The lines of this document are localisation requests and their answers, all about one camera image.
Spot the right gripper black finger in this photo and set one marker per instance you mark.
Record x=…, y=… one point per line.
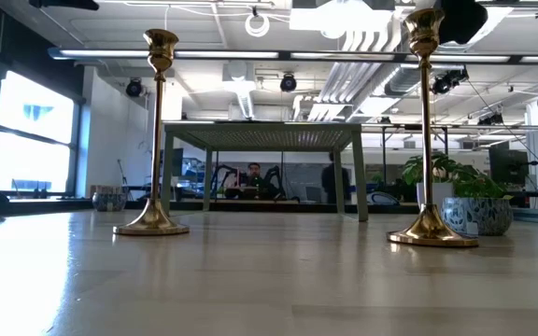
x=460, y=21

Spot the brass candle holder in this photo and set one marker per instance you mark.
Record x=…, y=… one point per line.
x=426, y=140
x=157, y=140

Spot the candle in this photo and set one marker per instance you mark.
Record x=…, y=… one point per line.
x=109, y=202
x=488, y=217

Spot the black background robot arm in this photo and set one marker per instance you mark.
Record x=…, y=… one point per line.
x=222, y=177
x=274, y=179

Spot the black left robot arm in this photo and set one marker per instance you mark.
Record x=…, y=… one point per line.
x=63, y=4

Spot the green perforated metal shelf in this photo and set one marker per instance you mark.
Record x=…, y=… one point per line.
x=264, y=135

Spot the black ceiling spotlight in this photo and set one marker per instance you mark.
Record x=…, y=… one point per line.
x=133, y=87
x=448, y=79
x=288, y=82

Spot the black monitor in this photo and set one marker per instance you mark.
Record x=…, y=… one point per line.
x=507, y=167

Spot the green plant in white pot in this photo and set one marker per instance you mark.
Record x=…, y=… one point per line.
x=456, y=175

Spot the standing person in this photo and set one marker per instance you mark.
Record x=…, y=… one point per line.
x=335, y=184

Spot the long ceiling light strip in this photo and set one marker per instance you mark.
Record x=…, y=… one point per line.
x=227, y=54

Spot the seated person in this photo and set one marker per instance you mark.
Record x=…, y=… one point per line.
x=253, y=175

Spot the large window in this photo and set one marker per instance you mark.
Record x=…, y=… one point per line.
x=35, y=112

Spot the silver ceiling duct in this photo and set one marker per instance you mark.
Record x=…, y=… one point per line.
x=404, y=79

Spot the black metal stand frame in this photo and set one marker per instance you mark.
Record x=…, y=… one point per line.
x=384, y=154

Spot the black aluminium table frame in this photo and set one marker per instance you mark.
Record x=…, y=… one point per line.
x=273, y=205

